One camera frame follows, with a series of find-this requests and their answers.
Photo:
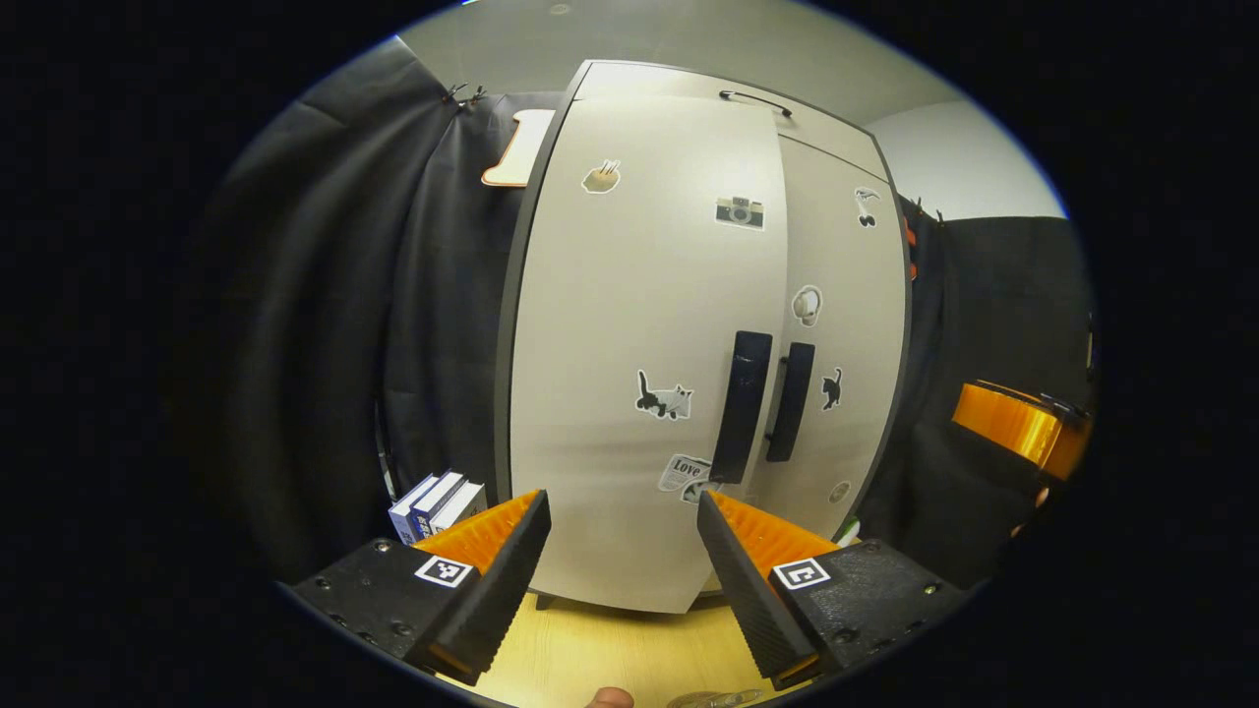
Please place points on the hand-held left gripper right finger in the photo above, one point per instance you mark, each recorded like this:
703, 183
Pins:
743, 590

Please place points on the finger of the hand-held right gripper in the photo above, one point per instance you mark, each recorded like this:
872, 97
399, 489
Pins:
1003, 423

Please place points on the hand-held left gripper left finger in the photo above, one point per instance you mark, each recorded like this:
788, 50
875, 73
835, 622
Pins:
511, 580

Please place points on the clear glass bottle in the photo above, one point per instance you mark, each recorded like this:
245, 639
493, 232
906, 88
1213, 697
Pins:
713, 700

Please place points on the grey cabinet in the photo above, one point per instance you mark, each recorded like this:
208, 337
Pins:
503, 393

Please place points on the grey cabinet door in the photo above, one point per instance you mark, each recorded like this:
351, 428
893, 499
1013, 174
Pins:
846, 265
629, 295

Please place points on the grey cabinet drawer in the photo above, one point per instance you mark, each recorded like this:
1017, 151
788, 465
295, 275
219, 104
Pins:
639, 81

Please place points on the white blue book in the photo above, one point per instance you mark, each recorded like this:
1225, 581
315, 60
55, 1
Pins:
462, 503
408, 511
438, 500

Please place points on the small green white object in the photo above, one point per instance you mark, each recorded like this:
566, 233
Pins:
848, 531

